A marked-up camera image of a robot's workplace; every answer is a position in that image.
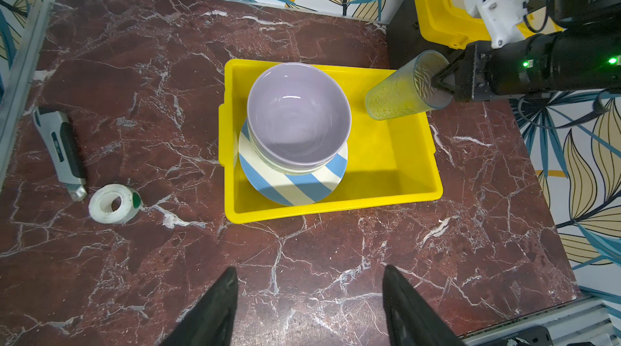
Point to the yellow plastic bin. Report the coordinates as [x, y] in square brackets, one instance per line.
[389, 162]

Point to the lilac bowl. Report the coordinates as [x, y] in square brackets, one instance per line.
[298, 115]

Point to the white tape roll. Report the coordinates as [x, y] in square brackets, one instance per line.
[114, 204]

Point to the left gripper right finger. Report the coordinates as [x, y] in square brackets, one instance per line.
[410, 319]

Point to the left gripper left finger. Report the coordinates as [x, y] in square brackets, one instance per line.
[211, 321]

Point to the grey folding knife tool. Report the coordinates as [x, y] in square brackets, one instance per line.
[56, 131]

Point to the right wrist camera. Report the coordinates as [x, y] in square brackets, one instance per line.
[501, 19]

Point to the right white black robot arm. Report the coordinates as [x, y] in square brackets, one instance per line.
[583, 55]

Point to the yellow black toolbox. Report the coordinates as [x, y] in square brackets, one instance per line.
[446, 27]

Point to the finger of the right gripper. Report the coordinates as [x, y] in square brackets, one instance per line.
[444, 80]

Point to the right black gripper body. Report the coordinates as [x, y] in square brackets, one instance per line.
[481, 73]

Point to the grey translucent cup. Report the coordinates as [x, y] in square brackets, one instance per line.
[409, 90]

